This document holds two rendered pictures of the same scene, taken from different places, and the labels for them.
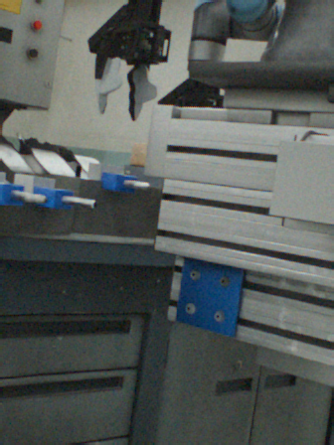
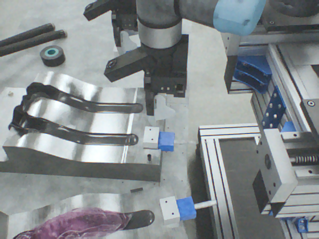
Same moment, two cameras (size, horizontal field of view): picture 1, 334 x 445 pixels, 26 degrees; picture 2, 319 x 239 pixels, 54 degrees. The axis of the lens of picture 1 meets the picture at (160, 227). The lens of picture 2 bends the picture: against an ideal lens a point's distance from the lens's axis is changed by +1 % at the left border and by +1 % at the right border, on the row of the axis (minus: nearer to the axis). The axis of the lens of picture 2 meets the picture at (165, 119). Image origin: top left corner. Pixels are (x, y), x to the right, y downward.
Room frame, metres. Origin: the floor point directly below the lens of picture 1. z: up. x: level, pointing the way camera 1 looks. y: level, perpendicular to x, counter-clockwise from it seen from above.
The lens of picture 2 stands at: (0.87, 0.39, 1.54)
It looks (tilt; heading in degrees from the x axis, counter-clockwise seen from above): 51 degrees down; 317
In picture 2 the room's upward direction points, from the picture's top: straight up
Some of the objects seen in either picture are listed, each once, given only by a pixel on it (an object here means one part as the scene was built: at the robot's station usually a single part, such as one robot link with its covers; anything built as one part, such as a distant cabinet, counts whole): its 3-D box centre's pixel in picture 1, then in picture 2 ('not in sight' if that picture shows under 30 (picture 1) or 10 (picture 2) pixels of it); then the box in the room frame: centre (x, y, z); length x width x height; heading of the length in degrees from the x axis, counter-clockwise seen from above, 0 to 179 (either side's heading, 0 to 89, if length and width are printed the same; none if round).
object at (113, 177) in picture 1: (122, 183); (170, 141); (1.19, 0.07, 0.89); 0.13 x 0.05 x 0.05; 43
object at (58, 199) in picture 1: (58, 199); (189, 207); (1.04, 0.15, 0.86); 0.13 x 0.05 x 0.05; 60
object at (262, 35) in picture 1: (258, 20); not in sight; (1.45, -0.13, 1.25); 0.11 x 0.11 x 0.08; 74
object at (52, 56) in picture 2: not in sight; (53, 56); (1.79, 0.09, 0.82); 0.08 x 0.08 x 0.04
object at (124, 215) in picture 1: (58, 186); (74, 122); (1.43, 0.21, 0.87); 0.50 x 0.26 x 0.14; 43
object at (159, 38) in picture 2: not in sight; (160, 26); (1.21, 0.08, 1.23); 0.08 x 0.08 x 0.05
